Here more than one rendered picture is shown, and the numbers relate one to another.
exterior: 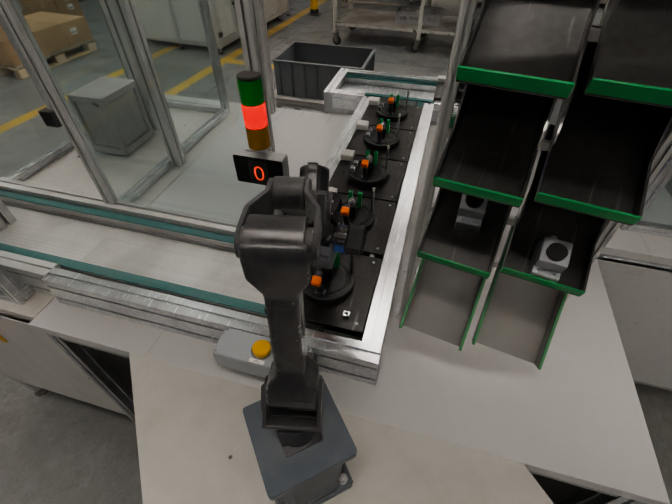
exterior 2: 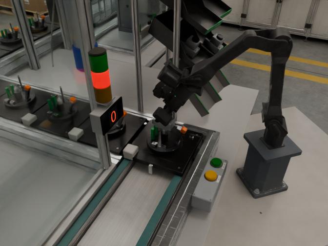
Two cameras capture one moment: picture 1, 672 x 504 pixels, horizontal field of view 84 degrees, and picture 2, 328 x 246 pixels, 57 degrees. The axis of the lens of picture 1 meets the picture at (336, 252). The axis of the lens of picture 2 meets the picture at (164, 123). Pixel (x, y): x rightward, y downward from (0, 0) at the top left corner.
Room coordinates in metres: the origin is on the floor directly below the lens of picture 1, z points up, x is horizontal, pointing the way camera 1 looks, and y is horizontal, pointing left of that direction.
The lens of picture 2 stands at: (0.49, 0.90, 1.76)
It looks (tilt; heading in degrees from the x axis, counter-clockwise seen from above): 38 degrees down; 278
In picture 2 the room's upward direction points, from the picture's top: straight up
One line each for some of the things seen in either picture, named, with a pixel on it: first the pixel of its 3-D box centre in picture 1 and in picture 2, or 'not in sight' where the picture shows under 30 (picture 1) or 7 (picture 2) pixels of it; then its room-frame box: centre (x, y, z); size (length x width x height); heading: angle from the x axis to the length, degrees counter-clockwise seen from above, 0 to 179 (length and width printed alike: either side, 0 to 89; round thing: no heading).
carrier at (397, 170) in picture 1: (369, 164); not in sight; (1.09, -0.11, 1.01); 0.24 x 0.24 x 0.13; 74
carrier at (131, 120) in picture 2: (351, 208); (107, 118); (0.85, -0.05, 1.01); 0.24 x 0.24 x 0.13; 74
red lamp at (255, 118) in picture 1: (254, 113); (100, 76); (0.77, 0.17, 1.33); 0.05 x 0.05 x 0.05
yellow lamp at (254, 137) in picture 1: (258, 135); (102, 92); (0.77, 0.17, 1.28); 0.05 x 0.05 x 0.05
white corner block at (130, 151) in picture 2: not in sight; (130, 152); (0.73, 0.09, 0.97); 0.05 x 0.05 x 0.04; 74
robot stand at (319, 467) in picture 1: (301, 449); (266, 162); (0.22, 0.06, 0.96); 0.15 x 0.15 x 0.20; 25
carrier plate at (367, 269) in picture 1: (326, 285); (164, 145); (0.61, 0.02, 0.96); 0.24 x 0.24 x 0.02; 74
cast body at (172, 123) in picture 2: (327, 245); (162, 117); (0.62, 0.02, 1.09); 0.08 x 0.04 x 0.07; 165
